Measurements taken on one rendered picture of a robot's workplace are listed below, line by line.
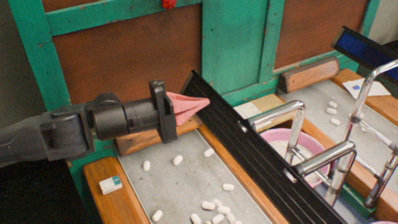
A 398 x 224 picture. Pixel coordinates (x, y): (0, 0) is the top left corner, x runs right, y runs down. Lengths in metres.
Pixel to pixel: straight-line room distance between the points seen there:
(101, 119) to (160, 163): 0.58
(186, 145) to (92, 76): 0.41
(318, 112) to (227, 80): 0.40
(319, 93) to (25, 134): 1.20
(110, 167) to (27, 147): 0.56
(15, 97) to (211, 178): 1.23
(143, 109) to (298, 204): 0.32
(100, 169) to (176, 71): 0.40
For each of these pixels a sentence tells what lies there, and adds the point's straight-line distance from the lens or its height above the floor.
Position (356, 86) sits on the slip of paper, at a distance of 1.54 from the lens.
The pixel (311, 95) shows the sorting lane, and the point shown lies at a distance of 1.47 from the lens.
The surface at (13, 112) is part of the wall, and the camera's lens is 2.02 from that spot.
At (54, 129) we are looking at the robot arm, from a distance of 0.57.
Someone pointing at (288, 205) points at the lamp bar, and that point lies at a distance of 0.64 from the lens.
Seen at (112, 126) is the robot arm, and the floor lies 1.21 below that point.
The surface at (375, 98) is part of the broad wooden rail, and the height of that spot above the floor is 0.76.
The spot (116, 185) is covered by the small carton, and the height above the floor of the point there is 0.78.
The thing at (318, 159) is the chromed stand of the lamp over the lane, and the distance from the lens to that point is 0.66.
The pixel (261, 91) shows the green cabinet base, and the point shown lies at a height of 0.80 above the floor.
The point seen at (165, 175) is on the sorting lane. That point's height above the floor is 0.74.
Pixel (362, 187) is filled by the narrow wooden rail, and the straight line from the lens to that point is 1.17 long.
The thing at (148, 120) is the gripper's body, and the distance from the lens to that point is 0.57.
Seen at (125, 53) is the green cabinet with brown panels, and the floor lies 1.11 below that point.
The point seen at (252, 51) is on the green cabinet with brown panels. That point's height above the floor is 0.99.
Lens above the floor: 1.58
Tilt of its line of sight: 40 degrees down
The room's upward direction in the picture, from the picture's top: straight up
